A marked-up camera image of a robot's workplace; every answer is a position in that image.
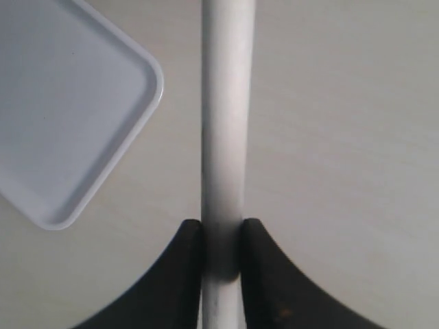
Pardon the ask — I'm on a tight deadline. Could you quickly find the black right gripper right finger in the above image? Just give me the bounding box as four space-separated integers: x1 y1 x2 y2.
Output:
239 219 374 328

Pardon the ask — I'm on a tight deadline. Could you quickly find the white plastic tray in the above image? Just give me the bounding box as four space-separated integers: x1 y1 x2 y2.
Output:
1 1 164 230

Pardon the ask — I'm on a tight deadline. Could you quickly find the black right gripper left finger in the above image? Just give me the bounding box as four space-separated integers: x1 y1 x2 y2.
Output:
77 219 204 328

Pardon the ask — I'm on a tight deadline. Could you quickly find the wooden drumstick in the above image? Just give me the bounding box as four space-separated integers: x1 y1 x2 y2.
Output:
201 1 256 328

